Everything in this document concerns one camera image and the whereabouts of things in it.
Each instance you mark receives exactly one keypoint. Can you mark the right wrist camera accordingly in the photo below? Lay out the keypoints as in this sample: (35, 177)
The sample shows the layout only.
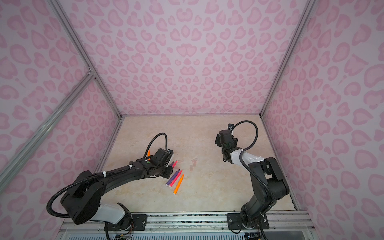
(231, 127)

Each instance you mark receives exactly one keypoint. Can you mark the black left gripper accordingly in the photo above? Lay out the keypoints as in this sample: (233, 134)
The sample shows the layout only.
(169, 172)

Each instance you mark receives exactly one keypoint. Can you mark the aluminium diagonal wall bar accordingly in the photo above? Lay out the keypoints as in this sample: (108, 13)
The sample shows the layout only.
(21, 157)

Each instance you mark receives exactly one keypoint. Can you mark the aluminium corner post right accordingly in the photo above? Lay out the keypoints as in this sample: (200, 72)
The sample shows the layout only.
(310, 7)

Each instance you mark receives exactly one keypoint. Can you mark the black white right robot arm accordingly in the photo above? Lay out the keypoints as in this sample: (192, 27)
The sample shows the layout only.
(268, 182)

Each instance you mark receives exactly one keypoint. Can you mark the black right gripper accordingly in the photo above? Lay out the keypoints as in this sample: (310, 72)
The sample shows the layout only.
(218, 140)

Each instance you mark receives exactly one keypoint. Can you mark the aluminium corner post left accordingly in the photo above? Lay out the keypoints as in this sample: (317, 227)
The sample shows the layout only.
(80, 48)

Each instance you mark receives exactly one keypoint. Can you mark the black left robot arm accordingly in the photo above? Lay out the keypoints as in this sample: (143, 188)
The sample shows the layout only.
(82, 199)

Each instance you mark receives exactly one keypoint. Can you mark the purple pen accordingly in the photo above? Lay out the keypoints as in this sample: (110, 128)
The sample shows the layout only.
(172, 178)

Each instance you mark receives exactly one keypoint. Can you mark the orange pen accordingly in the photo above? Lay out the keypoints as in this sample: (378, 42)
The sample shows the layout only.
(178, 185)

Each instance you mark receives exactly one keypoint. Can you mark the aluminium corner post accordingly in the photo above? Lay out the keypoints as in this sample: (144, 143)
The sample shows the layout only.
(310, 7)
(80, 48)

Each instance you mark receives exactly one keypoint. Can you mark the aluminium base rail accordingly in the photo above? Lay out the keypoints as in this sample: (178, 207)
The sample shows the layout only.
(276, 225)

